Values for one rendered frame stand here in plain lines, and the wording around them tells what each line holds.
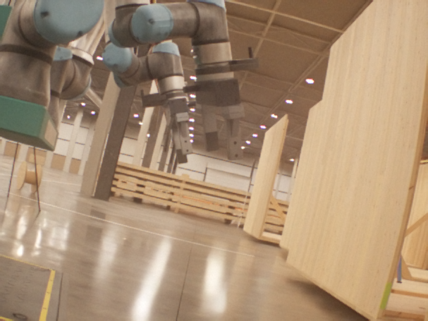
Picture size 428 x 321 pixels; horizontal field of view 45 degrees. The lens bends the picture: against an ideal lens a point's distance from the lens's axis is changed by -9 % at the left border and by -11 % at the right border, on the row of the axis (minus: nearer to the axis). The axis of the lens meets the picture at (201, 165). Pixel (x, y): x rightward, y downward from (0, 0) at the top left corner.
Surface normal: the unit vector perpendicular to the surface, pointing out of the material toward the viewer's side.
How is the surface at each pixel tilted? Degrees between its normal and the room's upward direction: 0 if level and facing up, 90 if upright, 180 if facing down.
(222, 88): 97
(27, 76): 72
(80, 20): 97
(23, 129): 90
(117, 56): 90
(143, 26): 114
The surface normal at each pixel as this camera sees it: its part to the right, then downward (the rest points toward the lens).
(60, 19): 0.54, 0.21
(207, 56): -0.25, 0.22
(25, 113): 0.22, -0.01
